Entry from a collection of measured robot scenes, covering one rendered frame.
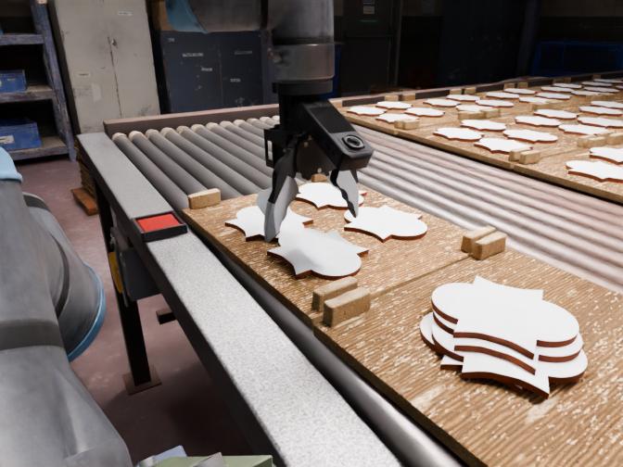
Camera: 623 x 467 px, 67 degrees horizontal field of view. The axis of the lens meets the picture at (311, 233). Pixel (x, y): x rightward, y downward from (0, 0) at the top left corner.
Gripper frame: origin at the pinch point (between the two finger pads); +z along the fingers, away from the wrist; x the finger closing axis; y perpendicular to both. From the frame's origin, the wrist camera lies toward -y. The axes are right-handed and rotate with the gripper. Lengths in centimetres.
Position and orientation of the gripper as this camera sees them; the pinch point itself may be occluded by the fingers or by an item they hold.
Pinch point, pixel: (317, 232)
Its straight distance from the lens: 65.9
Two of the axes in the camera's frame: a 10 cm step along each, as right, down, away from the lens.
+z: 0.3, 9.2, 3.9
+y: -5.7, -3.1, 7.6
